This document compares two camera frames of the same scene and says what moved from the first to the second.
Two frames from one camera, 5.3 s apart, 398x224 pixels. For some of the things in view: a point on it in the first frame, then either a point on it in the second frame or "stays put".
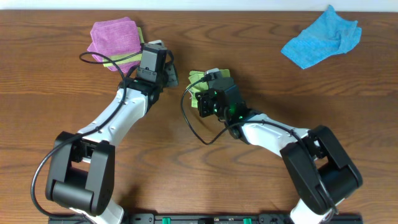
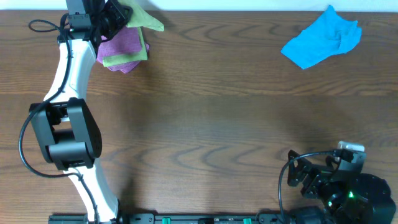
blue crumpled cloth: [332, 34] stays put
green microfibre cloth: [202, 85] -> [140, 18]
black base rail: [208, 218] stays put
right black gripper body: [209, 107] -> [318, 186]
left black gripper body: [170, 75] -> [111, 18]
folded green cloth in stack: [127, 58] stays put
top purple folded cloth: [115, 37] stays put
